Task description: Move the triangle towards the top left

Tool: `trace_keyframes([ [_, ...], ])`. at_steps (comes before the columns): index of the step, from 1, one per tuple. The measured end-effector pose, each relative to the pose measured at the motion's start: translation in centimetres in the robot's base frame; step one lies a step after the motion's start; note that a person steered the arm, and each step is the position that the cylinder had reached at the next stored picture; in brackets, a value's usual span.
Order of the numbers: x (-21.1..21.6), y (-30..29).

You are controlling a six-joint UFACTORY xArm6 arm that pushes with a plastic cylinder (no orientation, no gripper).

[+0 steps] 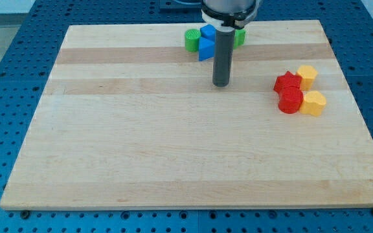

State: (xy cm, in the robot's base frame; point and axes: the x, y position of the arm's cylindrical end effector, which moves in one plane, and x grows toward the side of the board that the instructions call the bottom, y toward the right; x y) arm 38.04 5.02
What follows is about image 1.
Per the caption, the wooden board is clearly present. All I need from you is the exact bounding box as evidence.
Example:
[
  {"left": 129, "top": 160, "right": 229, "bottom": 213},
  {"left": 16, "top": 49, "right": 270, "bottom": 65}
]
[{"left": 0, "top": 20, "right": 373, "bottom": 211}]

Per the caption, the blue cube block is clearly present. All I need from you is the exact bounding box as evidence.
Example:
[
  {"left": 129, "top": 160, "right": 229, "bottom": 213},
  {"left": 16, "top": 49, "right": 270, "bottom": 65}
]
[{"left": 200, "top": 25, "right": 216, "bottom": 42}]

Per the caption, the yellow hexagon block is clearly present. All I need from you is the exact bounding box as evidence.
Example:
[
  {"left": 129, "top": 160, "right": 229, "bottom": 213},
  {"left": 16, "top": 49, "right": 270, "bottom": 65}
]
[{"left": 296, "top": 65, "right": 318, "bottom": 91}]

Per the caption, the blue triangle block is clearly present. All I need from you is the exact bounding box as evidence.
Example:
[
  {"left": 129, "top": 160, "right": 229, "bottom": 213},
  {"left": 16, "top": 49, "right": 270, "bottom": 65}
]
[{"left": 198, "top": 37, "right": 215, "bottom": 61}]

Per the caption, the green block behind rod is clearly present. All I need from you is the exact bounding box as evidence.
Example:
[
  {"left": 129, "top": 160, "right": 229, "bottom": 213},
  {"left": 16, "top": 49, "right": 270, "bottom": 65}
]
[{"left": 233, "top": 29, "right": 246, "bottom": 49}]

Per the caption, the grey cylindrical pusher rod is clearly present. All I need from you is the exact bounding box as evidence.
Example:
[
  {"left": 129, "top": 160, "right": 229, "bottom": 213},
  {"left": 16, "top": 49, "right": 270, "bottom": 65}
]
[{"left": 212, "top": 29, "right": 235, "bottom": 87}]

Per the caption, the green cylinder block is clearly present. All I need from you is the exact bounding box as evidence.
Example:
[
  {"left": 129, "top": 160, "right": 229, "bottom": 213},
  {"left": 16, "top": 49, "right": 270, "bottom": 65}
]
[{"left": 184, "top": 28, "right": 201, "bottom": 52}]

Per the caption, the yellow heart block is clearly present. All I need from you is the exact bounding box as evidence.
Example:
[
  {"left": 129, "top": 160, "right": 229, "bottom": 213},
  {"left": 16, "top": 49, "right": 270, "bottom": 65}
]
[{"left": 299, "top": 91, "right": 327, "bottom": 117}]

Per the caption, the red star block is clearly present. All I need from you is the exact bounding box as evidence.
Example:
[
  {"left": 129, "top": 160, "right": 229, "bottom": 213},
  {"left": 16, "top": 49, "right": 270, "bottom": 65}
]
[{"left": 273, "top": 71, "right": 302, "bottom": 93}]

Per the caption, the red cylinder block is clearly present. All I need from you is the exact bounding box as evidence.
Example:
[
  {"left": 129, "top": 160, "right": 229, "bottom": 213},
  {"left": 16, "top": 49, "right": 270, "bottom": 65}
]
[{"left": 278, "top": 87, "right": 304, "bottom": 114}]

